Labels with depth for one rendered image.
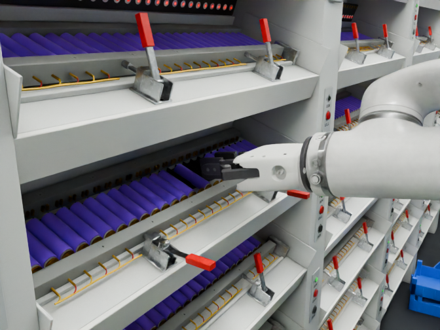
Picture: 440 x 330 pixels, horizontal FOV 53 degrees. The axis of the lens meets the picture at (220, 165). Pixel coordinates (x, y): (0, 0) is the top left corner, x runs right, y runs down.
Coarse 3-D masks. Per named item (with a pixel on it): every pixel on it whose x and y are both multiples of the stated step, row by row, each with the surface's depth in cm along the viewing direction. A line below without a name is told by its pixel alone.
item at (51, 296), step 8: (224, 200) 69; (208, 208) 66; (200, 216) 65; (176, 224) 61; (184, 224) 61; (160, 232) 58; (168, 232) 59; (136, 248) 54; (120, 256) 52; (128, 256) 53; (104, 264) 50; (112, 264) 51; (88, 272) 49; (96, 272) 49; (72, 280) 47; (80, 280) 47; (64, 288) 46; (72, 288) 47; (48, 296) 44; (56, 296) 45; (40, 304) 43
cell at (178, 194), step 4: (152, 176) 67; (156, 176) 67; (152, 180) 67; (156, 180) 67; (160, 180) 67; (164, 180) 67; (160, 184) 66; (164, 184) 66; (168, 184) 66; (164, 188) 66; (168, 188) 66; (172, 188) 66; (176, 188) 66; (172, 192) 65; (176, 192) 65; (180, 192) 65; (176, 196) 65; (180, 196) 65; (180, 200) 65
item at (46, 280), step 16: (208, 192) 67; (224, 192) 69; (240, 192) 72; (176, 208) 61; (192, 208) 63; (144, 224) 56; (160, 224) 57; (112, 240) 51; (128, 240) 52; (144, 240) 56; (80, 256) 48; (96, 256) 49; (112, 256) 51; (48, 272) 45; (64, 272) 45; (80, 272) 48; (112, 272) 49; (48, 288) 44
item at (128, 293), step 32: (224, 128) 89; (256, 128) 92; (192, 224) 63; (224, 224) 65; (256, 224) 71; (96, 288) 48; (128, 288) 49; (160, 288) 53; (64, 320) 43; (96, 320) 44; (128, 320) 50
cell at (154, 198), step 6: (132, 186) 64; (138, 186) 63; (144, 186) 64; (138, 192) 63; (144, 192) 63; (150, 192) 63; (150, 198) 62; (156, 198) 62; (156, 204) 62; (162, 204) 61
